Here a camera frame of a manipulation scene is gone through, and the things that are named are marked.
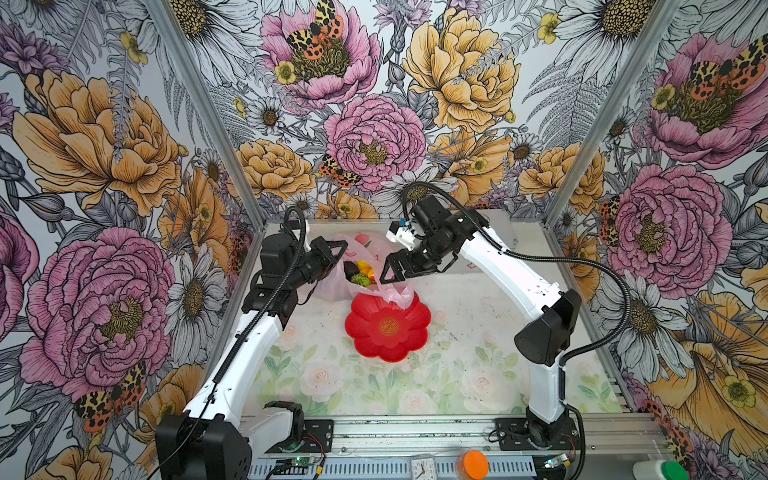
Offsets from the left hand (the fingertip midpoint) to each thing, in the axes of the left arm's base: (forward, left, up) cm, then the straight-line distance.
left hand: (350, 251), depth 75 cm
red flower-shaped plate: (-8, -8, -29) cm, 31 cm away
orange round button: (-42, -26, -20) cm, 53 cm away
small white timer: (-41, -17, -27) cm, 52 cm away
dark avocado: (+12, +3, -23) cm, 26 cm away
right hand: (-6, -12, -5) cm, 15 cm away
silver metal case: (+25, -48, -17) cm, 57 cm away
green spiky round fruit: (+7, -1, -23) cm, 24 cm away
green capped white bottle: (-43, -66, -20) cm, 81 cm away
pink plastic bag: (-4, +5, -10) cm, 12 cm away
